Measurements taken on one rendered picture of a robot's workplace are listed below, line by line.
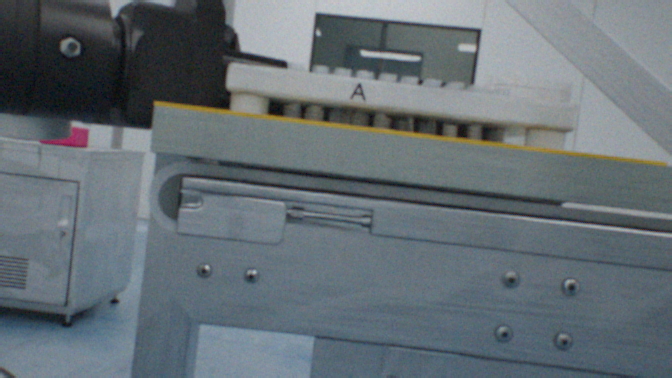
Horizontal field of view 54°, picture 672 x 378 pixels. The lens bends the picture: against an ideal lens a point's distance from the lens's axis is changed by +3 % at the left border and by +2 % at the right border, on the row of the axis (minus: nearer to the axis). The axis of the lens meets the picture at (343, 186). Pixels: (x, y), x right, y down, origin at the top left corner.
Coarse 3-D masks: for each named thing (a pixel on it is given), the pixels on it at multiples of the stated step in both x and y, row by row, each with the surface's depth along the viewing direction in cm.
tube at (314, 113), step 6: (312, 66) 49; (318, 66) 48; (324, 66) 48; (312, 72) 49; (318, 72) 48; (324, 72) 48; (312, 108) 48; (318, 108) 48; (306, 114) 49; (312, 114) 48; (318, 114) 48; (312, 120) 48; (318, 120) 49
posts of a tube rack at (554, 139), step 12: (240, 96) 45; (252, 96) 45; (264, 96) 45; (240, 108) 45; (252, 108) 45; (264, 108) 46; (528, 132) 46; (540, 132) 45; (552, 132) 45; (528, 144) 46; (540, 144) 45; (552, 144) 45
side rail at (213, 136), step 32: (160, 128) 43; (192, 128) 43; (224, 128) 43; (256, 128) 43; (288, 128) 43; (320, 128) 43; (224, 160) 43; (256, 160) 43; (288, 160) 43; (320, 160) 43; (352, 160) 43; (384, 160) 43; (416, 160) 43; (448, 160) 43; (480, 160) 43; (512, 160) 43; (544, 160) 43; (576, 160) 43; (608, 160) 43; (512, 192) 43; (544, 192) 43; (576, 192) 43; (608, 192) 43; (640, 192) 43
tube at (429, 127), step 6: (426, 84) 49; (432, 84) 48; (438, 84) 48; (420, 120) 49; (426, 120) 48; (432, 120) 48; (420, 126) 49; (426, 126) 48; (432, 126) 49; (420, 132) 49; (426, 132) 48; (432, 132) 49
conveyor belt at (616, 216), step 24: (168, 168) 45; (192, 168) 45; (216, 168) 45; (240, 168) 45; (264, 168) 50; (360, 192) 45; (384, 192) 45; (408, 192) 45; (432, 192) 45; (456, 192) 47; (552, 216) 45; (576, 216) 45; (600, 216) 45; (624, 216) 45; (648, 216) 45
